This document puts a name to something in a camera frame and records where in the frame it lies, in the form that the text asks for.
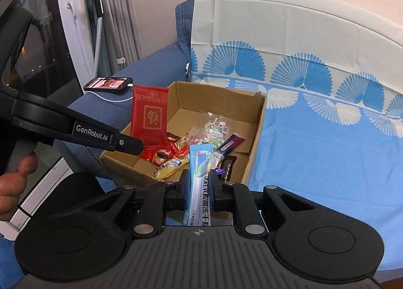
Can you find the grey curtain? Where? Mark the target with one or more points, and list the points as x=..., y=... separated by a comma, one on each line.
x=126, y=24

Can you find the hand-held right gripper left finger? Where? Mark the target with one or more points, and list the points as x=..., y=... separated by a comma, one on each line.
x=184, y=191

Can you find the blue fan-print blanket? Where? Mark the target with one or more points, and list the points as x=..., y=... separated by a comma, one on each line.
x=314, y=166

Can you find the black snack bar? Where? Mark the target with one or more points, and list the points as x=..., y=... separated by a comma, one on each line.
x=229, y=166

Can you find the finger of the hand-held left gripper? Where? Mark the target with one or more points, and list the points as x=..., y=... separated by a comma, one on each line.
x=129, y=145

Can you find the brown cardboard box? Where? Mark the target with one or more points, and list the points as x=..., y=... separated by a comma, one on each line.
x=217, y=100

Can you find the yellow snack bar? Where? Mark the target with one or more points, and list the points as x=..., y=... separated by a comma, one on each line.
x=168, y=167

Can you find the red coffee packet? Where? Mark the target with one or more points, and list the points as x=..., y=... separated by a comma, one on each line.
x=159, y=156

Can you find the person's left hand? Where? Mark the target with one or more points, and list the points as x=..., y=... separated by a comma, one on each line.
x=12, y=191

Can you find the clear bag of candies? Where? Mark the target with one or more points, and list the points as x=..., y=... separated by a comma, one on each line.
x=214, y=131

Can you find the purple and white packet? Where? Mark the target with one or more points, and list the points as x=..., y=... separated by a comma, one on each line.
x=231, y=144

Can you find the black smartphone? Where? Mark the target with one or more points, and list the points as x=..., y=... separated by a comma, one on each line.
x=107, y=83

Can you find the white curtain clip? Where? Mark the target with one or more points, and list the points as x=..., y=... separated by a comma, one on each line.
x=121, y=60

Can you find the large red packet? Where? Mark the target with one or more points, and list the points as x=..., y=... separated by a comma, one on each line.
x=149, y=112

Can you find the light blue packet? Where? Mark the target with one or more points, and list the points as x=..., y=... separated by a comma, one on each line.
x=201, y=163

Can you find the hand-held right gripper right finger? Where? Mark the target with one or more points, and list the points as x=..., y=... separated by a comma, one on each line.
x=217, y=194

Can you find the blue sofa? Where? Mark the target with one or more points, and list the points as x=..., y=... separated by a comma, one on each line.
x=151, y=65

